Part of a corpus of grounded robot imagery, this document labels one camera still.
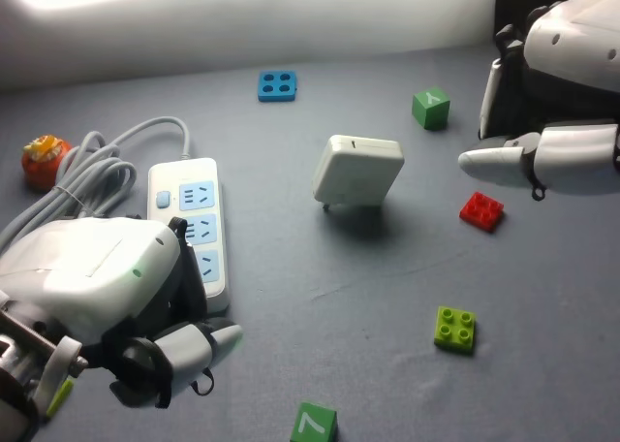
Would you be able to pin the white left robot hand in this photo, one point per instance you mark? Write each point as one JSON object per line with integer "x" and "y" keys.
{"x": 97, "y": 267}

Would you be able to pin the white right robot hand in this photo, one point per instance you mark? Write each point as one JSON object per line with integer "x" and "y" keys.
{"x": 571, "y": 44}

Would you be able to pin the white power strip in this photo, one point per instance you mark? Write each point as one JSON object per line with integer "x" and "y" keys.
{"x": 169, "y": 178}

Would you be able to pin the white charger adapter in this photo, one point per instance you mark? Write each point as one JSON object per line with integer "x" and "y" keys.
{"x": 358, "y": 170}

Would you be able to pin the orange toy fruit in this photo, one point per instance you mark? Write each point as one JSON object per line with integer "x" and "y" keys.
{"x": 43, "y": 166}

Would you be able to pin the green cube with letter Y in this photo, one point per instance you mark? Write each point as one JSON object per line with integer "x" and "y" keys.
{"x": 431, "y": 112}

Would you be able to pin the red studded brick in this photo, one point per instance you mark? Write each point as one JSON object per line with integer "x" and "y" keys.
{"x": 482, "y": 212}

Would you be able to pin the grey table cloth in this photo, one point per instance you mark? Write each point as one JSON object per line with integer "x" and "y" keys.
{"x": 339, "y": 292}

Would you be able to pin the blue four-hole block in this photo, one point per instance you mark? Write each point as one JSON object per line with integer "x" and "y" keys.
{"x": 277, "y": 87}

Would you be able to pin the green cube with number 7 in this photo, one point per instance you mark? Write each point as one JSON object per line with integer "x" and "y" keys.
{"x": 315, "y": 425}

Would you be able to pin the white backdrop board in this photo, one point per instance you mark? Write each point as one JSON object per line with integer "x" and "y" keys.
{"x": 242, "y": 25}

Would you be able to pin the lime green studded brick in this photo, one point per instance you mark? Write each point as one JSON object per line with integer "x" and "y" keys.
{"x": 454, "y": 333}

